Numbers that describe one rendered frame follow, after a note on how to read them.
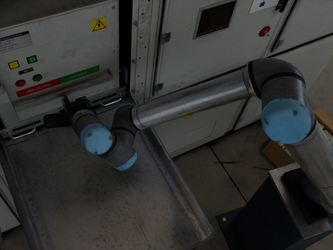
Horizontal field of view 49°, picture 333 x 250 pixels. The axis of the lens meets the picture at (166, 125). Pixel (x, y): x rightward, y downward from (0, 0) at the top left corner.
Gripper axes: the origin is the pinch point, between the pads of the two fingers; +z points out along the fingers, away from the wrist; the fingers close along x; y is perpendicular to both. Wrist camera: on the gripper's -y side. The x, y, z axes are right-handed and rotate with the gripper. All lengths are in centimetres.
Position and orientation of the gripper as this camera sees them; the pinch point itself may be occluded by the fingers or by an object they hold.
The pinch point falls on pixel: (63, 102)
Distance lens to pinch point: 147.4
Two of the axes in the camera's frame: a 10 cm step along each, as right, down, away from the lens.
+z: -4.6, -4.0, 7.9
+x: -1.5, -8.5, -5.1
